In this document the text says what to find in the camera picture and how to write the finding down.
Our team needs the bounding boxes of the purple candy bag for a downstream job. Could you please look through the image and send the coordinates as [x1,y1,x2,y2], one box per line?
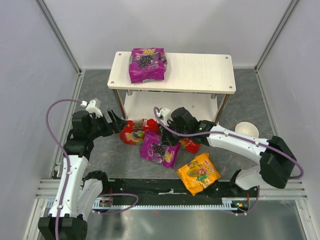
[128,47,168,84]
[140,130,181,169]

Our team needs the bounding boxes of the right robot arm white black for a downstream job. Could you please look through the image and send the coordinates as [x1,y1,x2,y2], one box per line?
[153,107,304,190]

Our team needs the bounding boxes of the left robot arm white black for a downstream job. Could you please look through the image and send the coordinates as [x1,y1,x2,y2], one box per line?
[38,110,128,240]

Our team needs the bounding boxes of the red candy bag left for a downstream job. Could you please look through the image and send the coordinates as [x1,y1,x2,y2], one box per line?
[120,118,159,145]

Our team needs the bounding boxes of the red candy bag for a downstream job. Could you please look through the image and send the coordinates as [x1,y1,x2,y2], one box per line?
[120,118,159,145]
[179,138,200,154]

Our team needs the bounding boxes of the red candy bag right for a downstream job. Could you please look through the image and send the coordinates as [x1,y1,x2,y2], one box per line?
[179,138,200,154]

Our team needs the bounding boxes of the orange candy bag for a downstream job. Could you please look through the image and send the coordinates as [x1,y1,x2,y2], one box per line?
[176,152,221,196]

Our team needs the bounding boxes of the white two-tier wooden shelf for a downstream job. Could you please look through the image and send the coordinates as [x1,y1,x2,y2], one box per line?
[107,51,236,123]

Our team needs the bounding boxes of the white ceramic bowl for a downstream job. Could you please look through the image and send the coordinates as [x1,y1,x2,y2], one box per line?
[235,121,260,138]

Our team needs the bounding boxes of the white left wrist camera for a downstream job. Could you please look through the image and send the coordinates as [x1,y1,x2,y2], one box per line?
[80,98,103,118]

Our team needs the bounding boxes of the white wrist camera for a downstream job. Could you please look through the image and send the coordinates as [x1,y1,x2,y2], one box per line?
[80,98,103,118]
[155,108,172,125]

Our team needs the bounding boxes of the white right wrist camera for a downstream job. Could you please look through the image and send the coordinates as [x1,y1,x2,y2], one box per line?
[155,108,172,125]

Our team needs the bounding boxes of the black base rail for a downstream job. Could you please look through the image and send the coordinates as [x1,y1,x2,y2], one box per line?
[82,170,260,201]

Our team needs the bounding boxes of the white slotted cable duct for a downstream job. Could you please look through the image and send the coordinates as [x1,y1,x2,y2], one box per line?
[92,198,249,211]

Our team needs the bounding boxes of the aluminium corner frame left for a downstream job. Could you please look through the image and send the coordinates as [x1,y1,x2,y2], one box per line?
[35,0,82,75]

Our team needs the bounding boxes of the aluminium corner frame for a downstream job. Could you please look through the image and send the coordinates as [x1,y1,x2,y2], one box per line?
[35,0,82,75]
[254,0,300,73]

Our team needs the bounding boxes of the aluminium corner frame right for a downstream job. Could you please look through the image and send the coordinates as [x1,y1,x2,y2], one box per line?
[254,0,300,73]

